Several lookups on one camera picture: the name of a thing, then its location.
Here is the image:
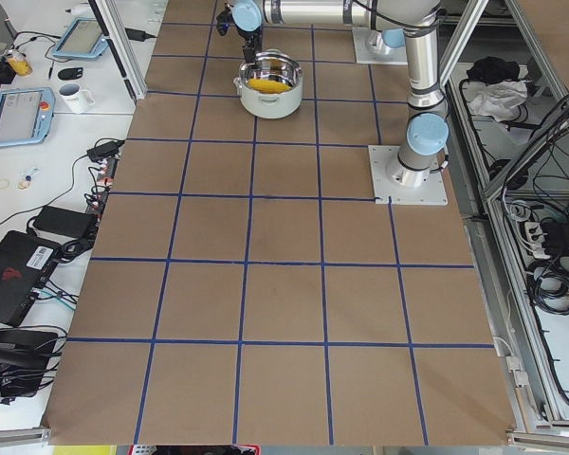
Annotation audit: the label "blue teach pendant far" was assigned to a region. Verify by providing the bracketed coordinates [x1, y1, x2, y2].
[52, 17, 108, 60]

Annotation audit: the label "blue teach pendant near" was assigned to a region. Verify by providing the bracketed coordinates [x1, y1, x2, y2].
[0, 87, 55, 148]

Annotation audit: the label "blue teach pendant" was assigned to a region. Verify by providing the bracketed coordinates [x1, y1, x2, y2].
[52, 17, 108, 60]
[0, 87, 55, 148]

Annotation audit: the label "coiled black cables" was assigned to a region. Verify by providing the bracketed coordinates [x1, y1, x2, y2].
[525, 255, 569, 317]

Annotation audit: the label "yellow corn cob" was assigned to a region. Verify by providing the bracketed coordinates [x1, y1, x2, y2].
[247, 79, 291, 94]

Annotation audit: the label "black computer mouse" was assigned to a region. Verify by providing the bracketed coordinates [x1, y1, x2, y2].
[57, 67, 83, 81]

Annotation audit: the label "black cloth bundle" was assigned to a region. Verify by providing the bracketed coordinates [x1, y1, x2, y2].
[467, 56, 520, 84]

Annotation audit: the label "aluminium frame post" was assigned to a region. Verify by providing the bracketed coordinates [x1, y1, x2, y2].
[88, 0, 147, 102]

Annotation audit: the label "white crumpled cloth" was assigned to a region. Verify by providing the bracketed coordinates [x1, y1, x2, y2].
[468, 81, 527, 122]

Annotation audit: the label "white electric cooking pot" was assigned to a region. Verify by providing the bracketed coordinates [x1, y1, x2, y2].
[233, 49, 303, 119]

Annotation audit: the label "black laptop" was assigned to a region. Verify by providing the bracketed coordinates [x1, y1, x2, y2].
[0, 230, 61, 327]

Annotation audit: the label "black power brick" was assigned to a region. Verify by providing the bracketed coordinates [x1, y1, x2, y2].
[32, 206, 97, 238]

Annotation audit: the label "yellow bottle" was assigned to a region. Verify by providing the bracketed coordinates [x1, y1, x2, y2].
[6, 52, 33, 77]

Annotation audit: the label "white mug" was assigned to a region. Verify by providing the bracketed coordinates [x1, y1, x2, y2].
[59, 82, 95, 114]

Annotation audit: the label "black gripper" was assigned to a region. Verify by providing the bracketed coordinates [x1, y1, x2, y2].
[236, 26, 262, 67]

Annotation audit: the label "black power adapter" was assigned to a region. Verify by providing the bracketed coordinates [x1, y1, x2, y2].
[86, 139, 124, 162]

